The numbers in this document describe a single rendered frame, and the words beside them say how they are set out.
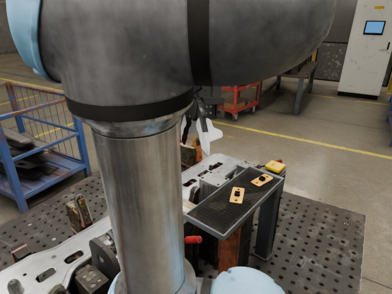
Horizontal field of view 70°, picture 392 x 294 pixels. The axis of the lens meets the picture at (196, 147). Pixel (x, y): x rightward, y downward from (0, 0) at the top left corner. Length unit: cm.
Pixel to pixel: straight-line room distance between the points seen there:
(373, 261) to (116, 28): 254
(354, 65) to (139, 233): 685
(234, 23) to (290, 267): 125
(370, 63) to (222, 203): 635
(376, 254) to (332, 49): 589
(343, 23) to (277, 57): 761
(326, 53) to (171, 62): 771
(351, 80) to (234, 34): 692
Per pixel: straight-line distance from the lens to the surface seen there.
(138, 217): 30
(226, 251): 102
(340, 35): 783
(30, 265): 104
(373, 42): 699
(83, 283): 77
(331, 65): 790
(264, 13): 19
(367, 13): 697
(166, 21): 19
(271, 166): 110
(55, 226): 165
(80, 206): 109
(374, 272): 255
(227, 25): 19
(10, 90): 402
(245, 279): 46
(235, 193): 90
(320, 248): 150
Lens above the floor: 168
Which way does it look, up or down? 26 degrees down
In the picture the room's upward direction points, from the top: straight up
